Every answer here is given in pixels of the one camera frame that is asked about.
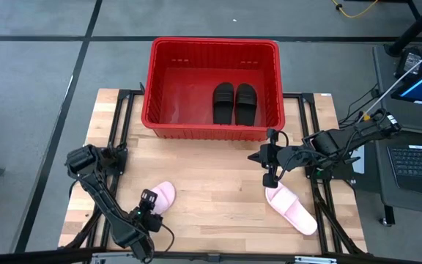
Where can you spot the black stand leg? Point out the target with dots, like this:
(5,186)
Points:
(412,29)

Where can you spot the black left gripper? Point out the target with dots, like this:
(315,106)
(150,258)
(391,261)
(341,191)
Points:
(148,201)

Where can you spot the black aluminium crossbar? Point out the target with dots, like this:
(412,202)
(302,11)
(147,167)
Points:
(211,257)

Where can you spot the dark grey desk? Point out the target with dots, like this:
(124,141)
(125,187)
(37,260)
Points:
(398,198)

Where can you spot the black keyboard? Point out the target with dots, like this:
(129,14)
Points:
(416,165)

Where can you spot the red plastic bin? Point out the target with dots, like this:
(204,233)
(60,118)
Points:
(181,95)

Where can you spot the white rod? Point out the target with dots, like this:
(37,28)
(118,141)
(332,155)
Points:
(398,81)

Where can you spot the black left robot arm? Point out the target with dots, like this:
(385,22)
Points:
(99,192)

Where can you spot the black slide sandal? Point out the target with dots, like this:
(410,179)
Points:
(223,102)
(245,104)

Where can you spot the black power adapter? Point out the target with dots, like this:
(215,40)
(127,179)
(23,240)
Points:
(410,60)

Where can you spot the pink slide sandal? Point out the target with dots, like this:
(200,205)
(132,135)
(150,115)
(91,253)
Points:
(165,194)
(291,210)

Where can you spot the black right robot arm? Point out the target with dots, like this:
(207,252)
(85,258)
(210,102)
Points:
(328,143)

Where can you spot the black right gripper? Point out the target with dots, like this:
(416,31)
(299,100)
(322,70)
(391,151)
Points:
(274,155)

